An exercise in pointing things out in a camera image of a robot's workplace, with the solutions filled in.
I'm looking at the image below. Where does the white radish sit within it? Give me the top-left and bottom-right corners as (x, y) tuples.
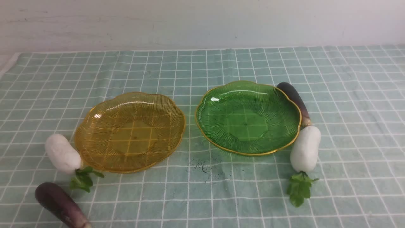
(45, 133), (105, 193)
(286, 126), (321, 207)

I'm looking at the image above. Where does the green checkered tablecloth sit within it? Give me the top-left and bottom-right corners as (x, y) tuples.
(0, 45), (405, 228)

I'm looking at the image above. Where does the amber glass plate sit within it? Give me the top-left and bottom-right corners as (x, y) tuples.
(74, 92), (186, 173)

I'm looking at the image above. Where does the green glass plate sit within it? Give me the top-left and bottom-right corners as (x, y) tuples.
(194, 80), (302, 156)

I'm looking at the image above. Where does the purple eggplant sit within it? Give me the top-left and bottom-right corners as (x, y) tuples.
(277, 82), (312, 128)
(35, 182), (92, 228)

